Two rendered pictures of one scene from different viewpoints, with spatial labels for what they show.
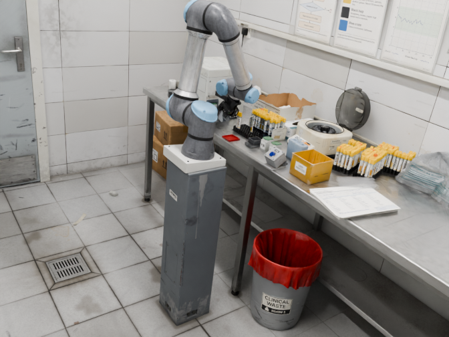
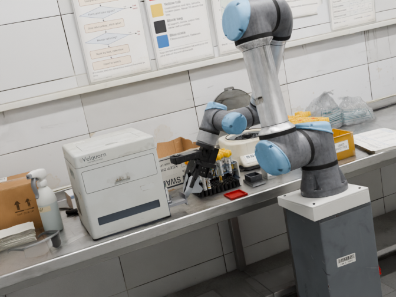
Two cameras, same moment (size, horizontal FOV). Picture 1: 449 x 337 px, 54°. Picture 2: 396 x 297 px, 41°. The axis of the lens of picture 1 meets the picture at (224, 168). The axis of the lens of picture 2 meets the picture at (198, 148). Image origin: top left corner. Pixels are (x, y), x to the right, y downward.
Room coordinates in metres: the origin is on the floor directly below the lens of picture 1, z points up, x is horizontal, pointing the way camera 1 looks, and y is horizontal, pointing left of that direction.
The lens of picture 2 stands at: (1.69, 1.77, 1.50)
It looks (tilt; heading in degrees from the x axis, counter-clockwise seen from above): 13 degrees down; 287
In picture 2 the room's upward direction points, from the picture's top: 11 degrees counter-clockwise
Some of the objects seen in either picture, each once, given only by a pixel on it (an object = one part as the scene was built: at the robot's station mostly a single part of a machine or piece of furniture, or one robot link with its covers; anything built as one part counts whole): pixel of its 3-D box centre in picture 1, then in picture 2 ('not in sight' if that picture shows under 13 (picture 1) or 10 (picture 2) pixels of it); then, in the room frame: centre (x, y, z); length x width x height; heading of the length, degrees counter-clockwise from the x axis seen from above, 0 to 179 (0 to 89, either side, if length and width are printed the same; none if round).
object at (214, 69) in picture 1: (214, 88); (118, 178); (2.53, 0.12, 1.03); 0.31 x 0.27 x 0.30; 38
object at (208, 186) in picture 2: (248, 124); (214, 176); (2.24, -0.10, 0.93); 0.17 x 0.09 x 0.11; 37
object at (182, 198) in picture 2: not in sight; (157, 204); (2.40, 0.13, 0.92); 0.21 x 0.07 x 0.05; 38
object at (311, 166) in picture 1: (311, 166); (331, 145); (1.80, -0.38, 0.93); 0.13 x 0.13 x 0.10; 37
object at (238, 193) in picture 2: (230, 138); (235, 194); (2.15, -0.01, 0.88); 0.07 x 0.07 x 0.01; 38
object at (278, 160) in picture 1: (278, 157); not in sight; (1.88, -0.24, 0.92); 0.13 x 0.07 x 0.08; 128
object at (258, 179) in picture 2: (254, 142); (253, 178); (2.09, -0.14, 0.89); 0.09 x 0.05 x 0.04; 125
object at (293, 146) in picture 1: (296, 152); not in sight; (1.95, -0.33, 0.92); 0.10 x 0.07 x 0.10; 33
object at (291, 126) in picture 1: (301, 127); not in sight; (2.32, -0.40, 0.92); 0.24 x 0.12 x 0.10; 128
